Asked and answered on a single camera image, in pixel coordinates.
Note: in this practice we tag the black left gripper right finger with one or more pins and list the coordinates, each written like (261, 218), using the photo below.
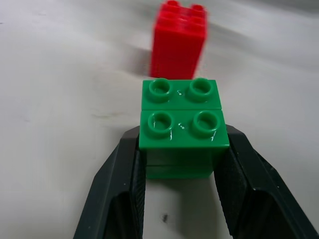
(259, 199)

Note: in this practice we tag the red studded building block cube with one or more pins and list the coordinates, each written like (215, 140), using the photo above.
(177, 47)

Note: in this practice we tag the green studded building block cube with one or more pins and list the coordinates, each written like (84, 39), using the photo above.
(183, 149)

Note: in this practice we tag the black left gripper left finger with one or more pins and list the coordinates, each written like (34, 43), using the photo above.
(109, 196)

